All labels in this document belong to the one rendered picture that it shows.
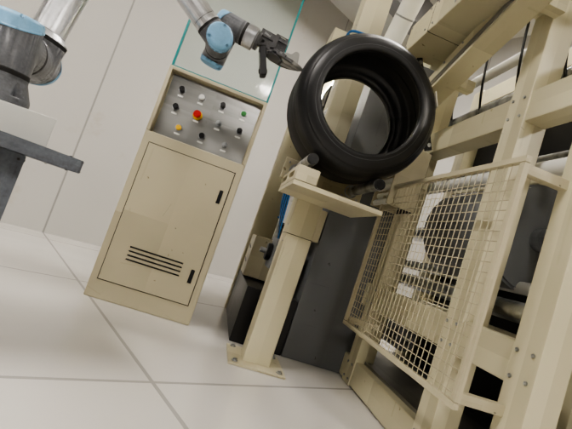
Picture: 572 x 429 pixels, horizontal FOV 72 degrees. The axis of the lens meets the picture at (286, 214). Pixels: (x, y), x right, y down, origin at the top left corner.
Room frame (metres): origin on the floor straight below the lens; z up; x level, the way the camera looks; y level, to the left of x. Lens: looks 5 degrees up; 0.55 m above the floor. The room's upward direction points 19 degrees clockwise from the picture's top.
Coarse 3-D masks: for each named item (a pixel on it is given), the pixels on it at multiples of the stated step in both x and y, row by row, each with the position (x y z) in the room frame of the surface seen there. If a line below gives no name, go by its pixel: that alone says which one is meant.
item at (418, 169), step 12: (420, 156) 1.82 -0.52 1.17; (408, 168) 1.82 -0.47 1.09; (420, 168) 1.83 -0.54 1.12; (384, 180) 1.96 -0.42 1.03; (396, 180) 1.81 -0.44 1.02; (408, 180) 1.82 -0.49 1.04; (384, 192) 1.92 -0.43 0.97; (372, 204) 2.00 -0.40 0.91; (396, 204) 1.82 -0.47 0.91; (408, 204) 1.83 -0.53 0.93
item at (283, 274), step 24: (384, 0) 1.83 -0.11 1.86; (360, 24) 1.82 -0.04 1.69; (384, 24) 1.84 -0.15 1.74; (336, 96) 1.82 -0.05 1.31; (336, 120) 1.83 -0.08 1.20; (288, 216) 1.91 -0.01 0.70; (312, 216) 1.83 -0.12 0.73; (288, 240) 1.82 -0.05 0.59; (288, 264) 1.83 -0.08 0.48; (264, 288) 1.89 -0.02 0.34; (288, 288) 1.83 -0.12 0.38; (264, 312) 1.82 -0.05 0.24; (264, 336) 1.83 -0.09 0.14; (264, 360) 1.83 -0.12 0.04
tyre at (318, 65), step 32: (320, 64) 1.41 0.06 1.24; (352, 64) 1.69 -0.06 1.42; (384, 64) 1.64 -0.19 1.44; (416, 64) 1.46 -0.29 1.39; (320, 96) 1.41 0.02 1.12; (384, 96) 1.73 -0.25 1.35; (416, 96) 1.62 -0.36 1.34; (288, 128) 1.63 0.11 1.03; (320, 128) 1.42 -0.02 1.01; (416, 128) 1.47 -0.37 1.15; (320, 160) 1.49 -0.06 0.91; (352, 160) 1.44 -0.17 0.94; (384, 160) 1.46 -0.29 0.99
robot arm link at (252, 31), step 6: (252, 24) 1.46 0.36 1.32; (246, 30) 1.43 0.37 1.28; (252, 30) 1.44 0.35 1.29; (258, 30) 1.45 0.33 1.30; (246, 36) 1.44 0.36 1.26; (252, 36) 1.44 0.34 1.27; (246, 42) 1.46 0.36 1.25; (252, 42) 1.45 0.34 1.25; (246, 48) 1.48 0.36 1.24; (252, 48) 1.51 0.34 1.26
